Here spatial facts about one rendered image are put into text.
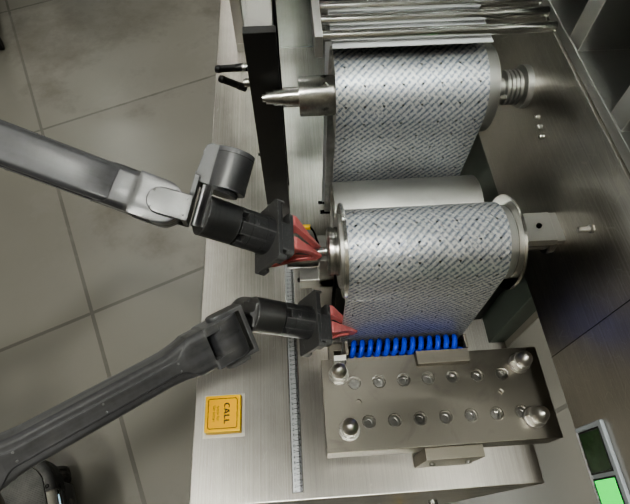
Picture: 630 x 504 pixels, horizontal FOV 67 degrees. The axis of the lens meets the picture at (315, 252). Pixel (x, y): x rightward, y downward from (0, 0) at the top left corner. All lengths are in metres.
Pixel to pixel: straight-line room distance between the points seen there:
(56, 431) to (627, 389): 0.71
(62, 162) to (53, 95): 2.55
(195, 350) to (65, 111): 2.49
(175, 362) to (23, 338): 1.66
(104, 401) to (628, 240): 0.68
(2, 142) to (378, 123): 0.51
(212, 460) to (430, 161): 0.69
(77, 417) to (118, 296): 1.57
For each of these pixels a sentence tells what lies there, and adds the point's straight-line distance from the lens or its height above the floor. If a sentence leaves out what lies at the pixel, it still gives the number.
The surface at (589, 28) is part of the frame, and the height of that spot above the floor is 1.49.
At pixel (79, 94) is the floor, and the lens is 3.16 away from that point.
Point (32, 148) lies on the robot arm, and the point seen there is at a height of 1.44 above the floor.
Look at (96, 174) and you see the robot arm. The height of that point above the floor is 1.41.
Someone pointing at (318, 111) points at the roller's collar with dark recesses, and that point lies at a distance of 0.80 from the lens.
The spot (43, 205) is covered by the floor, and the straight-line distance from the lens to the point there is 2.68.
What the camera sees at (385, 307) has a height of 1.17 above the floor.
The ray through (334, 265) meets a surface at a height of 1.27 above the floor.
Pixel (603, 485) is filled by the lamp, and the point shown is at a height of 1.18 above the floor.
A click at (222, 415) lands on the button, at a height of 0.92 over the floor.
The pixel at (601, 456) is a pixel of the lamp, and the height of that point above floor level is 1.20.
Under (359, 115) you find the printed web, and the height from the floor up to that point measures 1.36.
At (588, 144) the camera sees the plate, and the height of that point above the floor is 1.41.
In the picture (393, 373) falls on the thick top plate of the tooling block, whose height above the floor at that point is 1.03.
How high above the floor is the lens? 1.88
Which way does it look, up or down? 59 degrees down
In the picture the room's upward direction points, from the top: straight up
